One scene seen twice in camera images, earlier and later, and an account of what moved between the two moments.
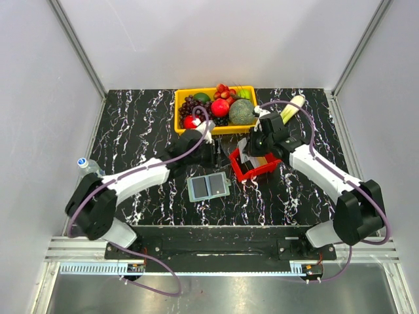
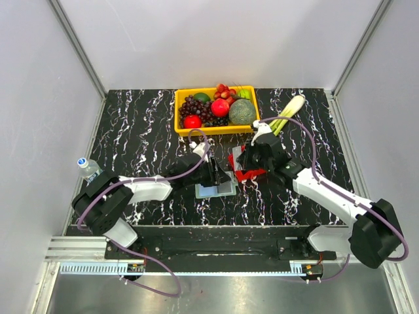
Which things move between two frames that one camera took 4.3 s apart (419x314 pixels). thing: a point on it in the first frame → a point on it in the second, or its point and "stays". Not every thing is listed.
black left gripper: x=215 y=159 → x=217 y=177
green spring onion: x=292 y=108 stays
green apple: x=244 y=93 stays
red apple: x=220 y=108 stays
